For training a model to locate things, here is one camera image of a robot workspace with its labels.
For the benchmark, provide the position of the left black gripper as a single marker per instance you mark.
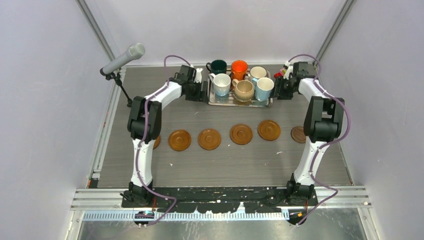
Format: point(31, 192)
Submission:
point(201, 96)

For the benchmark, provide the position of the colourful block puzzle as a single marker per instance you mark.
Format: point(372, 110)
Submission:
point(279, 74)

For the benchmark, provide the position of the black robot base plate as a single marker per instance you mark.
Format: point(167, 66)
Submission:
point(258, 199)

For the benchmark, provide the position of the orange mug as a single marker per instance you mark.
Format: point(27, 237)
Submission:
point(239, 69)

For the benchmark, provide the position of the cream white mug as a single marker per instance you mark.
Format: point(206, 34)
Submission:
point(257, 72)

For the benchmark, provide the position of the orange brown coaster front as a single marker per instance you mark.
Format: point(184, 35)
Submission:
point(269, 130)

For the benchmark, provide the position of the dark wooden coaster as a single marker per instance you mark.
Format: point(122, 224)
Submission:
point(298, 135)

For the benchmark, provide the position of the dark green mug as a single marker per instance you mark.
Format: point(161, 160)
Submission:
point(217, 66)

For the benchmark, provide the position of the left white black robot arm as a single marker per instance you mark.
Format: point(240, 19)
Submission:
point(145, 124)

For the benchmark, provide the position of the white blue mug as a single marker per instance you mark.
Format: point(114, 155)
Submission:
point(221, 83)

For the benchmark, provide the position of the metal tray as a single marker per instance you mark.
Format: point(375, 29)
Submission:
point(231, 101)

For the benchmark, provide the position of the grey microphone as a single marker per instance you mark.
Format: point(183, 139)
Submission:
point(134, 52)

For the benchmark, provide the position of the beige mug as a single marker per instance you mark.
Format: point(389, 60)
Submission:
point(243, 90)

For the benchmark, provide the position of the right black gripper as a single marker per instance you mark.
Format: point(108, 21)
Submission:
point(278, 90)

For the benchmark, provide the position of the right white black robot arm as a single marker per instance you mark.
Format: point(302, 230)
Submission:
point(322, 124)

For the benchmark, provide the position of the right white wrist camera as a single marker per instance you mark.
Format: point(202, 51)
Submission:
point(288, 71)

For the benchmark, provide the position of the orange brown coaster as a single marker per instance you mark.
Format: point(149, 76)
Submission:
point(157, 142)
point(269, 130)

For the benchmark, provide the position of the light blue mug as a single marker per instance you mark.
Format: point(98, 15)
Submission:
point(263, 88)

